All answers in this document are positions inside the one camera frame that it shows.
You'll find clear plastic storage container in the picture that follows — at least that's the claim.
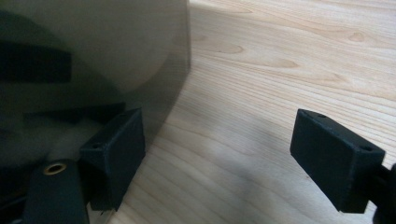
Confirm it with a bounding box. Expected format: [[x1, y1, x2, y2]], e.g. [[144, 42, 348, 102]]
[[0, 0, 191, 175]]

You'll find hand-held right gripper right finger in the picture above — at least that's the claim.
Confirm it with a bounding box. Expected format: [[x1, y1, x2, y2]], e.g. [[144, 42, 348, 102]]
[[290, 108, 387, 215]]

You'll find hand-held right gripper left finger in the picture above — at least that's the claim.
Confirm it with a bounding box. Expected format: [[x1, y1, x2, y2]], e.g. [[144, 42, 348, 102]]
[[78, 107, 147, 212]]

